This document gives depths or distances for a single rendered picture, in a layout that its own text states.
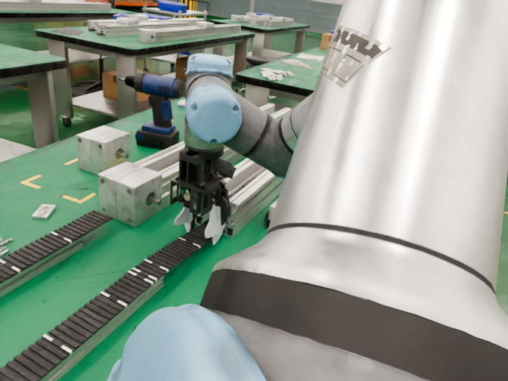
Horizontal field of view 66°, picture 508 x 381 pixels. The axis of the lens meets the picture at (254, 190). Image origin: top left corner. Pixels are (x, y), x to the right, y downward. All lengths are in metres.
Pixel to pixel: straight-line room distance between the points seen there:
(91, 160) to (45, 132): 1.59
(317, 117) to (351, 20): 0.05
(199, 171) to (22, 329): 0.36
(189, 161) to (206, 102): 0.18
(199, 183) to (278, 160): 0.18
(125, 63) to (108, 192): 2.36
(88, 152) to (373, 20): 0.96
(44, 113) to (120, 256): 1.91
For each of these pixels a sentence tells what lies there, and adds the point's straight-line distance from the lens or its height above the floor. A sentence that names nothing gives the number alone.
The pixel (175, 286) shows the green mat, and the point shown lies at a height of 0.78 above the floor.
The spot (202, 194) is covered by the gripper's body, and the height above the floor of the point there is 0.93.
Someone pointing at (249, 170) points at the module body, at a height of 0.85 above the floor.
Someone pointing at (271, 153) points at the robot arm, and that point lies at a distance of 0.58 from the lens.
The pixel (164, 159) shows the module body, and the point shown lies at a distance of 1.00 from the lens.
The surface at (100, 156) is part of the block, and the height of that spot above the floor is 0.84.
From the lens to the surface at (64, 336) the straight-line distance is 0.61.
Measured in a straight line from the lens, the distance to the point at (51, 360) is 0.59.
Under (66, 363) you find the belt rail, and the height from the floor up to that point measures 0.79.
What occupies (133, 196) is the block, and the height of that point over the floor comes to 0.86.
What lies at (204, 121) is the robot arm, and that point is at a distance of 0.53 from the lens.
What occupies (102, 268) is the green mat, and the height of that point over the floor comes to 0.78.
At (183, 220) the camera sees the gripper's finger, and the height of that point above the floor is 0.83.
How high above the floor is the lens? 1.26
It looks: 27 degrees down
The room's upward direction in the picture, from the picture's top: 8 degrees clockwise
